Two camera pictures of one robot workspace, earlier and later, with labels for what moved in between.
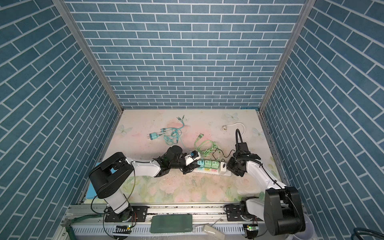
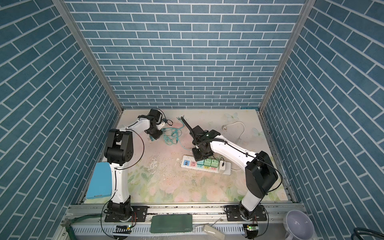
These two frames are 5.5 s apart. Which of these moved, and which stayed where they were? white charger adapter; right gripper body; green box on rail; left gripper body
Moved: left gripper body; right gripper body
Stayed: green box on rail; white charger adapter
